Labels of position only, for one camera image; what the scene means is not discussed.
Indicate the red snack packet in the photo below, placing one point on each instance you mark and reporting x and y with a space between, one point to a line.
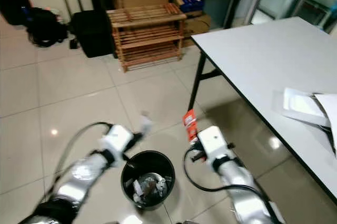
190 125

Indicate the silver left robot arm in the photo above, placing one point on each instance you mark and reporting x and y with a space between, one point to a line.
84 174

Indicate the black round rubbish bin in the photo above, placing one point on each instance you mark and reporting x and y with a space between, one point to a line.
152 161

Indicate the crumpled trash pile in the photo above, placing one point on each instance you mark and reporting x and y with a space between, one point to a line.
148 187

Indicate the white flat paper box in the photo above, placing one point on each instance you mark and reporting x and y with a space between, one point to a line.
300 105

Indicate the black trolley suitcase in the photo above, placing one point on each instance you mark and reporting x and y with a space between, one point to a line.
92 32

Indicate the wooden slatted shoe rack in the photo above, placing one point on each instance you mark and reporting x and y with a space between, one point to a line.
145 16

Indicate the small brown cardboard box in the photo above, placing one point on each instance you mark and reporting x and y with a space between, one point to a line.
199 24

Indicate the white paper sheet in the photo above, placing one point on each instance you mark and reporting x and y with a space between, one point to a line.
329 119

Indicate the black backpack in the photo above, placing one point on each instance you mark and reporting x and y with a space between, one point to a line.
45 27

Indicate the blue box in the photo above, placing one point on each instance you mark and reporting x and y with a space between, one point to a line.
189 2

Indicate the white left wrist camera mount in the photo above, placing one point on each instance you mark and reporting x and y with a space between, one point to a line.
118 137

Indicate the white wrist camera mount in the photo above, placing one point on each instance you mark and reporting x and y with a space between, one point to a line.
213 142
118 137

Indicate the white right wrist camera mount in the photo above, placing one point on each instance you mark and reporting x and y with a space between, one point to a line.
213 142

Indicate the black metal table frame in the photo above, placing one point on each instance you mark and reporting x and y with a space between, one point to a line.
196 82

